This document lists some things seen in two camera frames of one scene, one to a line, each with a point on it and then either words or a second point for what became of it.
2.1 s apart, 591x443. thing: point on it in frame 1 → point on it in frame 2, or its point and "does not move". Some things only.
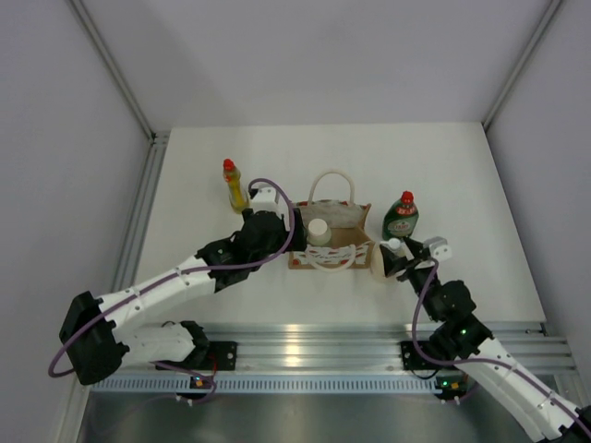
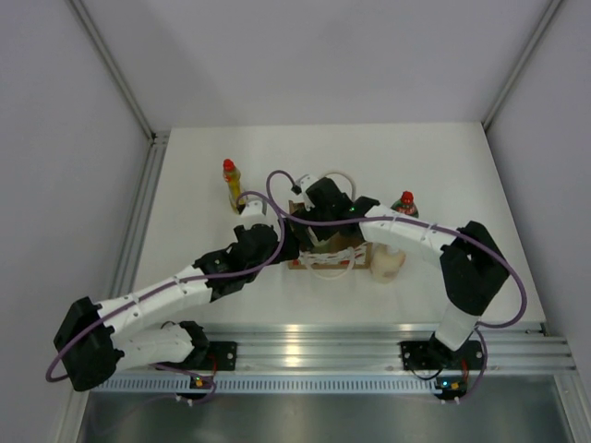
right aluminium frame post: [522, 64] does not move
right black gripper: [394, 263] → [301, 227]
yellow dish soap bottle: [239, 197] does not move
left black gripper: [299, 233] does not move
